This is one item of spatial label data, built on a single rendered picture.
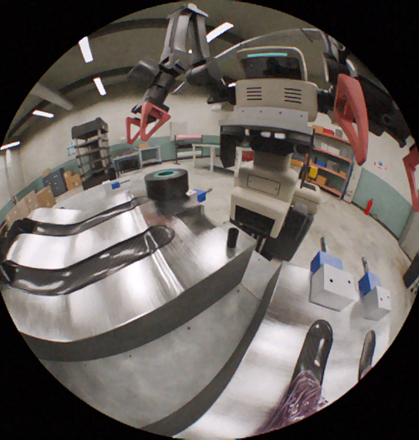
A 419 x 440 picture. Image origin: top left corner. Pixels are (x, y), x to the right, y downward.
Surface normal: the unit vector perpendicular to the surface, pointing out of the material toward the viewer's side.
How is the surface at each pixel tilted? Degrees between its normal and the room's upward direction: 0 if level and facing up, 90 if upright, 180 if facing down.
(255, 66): 133
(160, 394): 0
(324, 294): 90
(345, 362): 7
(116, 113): 90
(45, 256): 27
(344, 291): 0
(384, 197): 90
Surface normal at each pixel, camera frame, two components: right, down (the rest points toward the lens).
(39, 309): 0.35, -0.89
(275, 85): -0.63, 0.54
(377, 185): -0.85, 0.29
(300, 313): 0.01, -0.82
